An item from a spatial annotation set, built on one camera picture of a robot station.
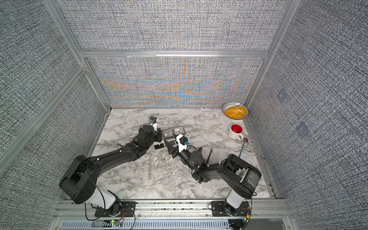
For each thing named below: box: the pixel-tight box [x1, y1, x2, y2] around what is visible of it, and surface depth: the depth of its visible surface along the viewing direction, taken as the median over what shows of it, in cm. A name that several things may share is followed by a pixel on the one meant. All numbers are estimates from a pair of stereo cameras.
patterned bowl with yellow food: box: [222, 101, 249, 120], surface depth 112 cm
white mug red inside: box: [228, 123, 244, 141], surface depth 100 cm
